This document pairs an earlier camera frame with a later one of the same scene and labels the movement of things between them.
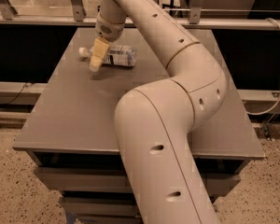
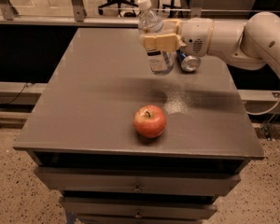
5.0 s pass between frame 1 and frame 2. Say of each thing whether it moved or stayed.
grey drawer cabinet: stayed
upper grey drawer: stayed
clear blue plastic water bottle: moved
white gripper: moved
